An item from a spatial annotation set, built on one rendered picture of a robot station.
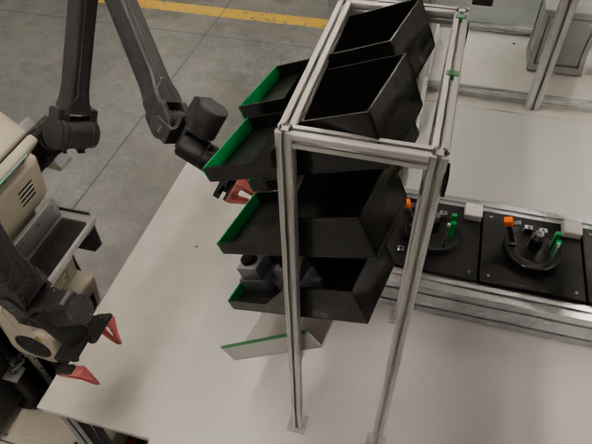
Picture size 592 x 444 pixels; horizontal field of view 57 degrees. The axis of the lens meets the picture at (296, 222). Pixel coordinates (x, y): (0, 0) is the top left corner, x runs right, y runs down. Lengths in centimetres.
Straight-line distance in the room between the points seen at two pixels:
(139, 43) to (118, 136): 232
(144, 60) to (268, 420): 80
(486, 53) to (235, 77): 191
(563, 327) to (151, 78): 107
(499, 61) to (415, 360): 140
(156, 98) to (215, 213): 61
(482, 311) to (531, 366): 16
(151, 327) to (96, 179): 188
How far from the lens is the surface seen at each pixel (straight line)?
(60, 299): 108
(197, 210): 167
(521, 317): 142
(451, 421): 131
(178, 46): 427
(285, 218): 71
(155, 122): 111
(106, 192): 313
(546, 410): 139
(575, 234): 156
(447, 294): 137
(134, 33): 120
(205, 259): 154
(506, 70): 235
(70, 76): 137
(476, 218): 151
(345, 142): 60
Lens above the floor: 204
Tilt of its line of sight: 47 degrees down
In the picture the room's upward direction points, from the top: 2 degrees counter-clockwise
